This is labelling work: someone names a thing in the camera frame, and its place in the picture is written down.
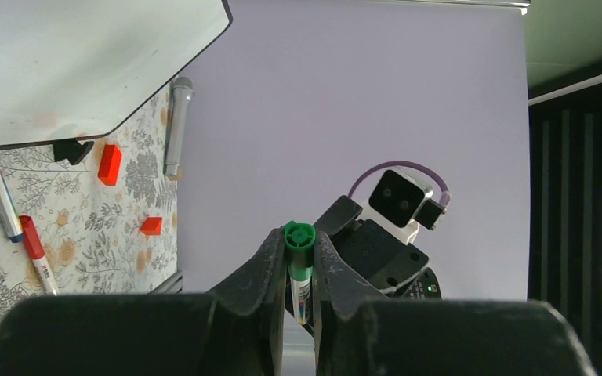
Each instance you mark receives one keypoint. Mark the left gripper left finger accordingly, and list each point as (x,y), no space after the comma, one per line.
(235,328)

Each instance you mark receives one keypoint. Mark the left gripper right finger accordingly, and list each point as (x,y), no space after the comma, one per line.
(360,331)

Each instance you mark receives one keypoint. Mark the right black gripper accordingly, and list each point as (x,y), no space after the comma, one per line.
(395,269)

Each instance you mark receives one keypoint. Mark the green capped marker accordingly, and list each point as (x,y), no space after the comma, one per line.
(299,238)

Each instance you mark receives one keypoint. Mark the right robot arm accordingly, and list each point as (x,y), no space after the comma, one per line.
(395,267)

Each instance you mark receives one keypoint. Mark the red wedge block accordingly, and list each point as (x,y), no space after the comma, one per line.
(152,226)

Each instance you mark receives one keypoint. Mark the floral patterned mat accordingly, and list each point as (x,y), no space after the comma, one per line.
(89,231)

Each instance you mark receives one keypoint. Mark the red rectangular block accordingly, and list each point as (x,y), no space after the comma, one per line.
(110,164)

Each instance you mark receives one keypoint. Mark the red capped marker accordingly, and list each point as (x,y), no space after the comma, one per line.
(37,255)

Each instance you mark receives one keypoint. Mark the silver grey microphone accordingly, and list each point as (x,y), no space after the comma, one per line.
(181,96)

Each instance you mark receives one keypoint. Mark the blue capped marker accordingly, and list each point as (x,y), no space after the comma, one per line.
(8,215)

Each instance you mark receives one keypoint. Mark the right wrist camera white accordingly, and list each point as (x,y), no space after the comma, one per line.
(406,198)

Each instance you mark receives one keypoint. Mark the white whiteboard black frame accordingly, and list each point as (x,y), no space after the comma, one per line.
(80,69)

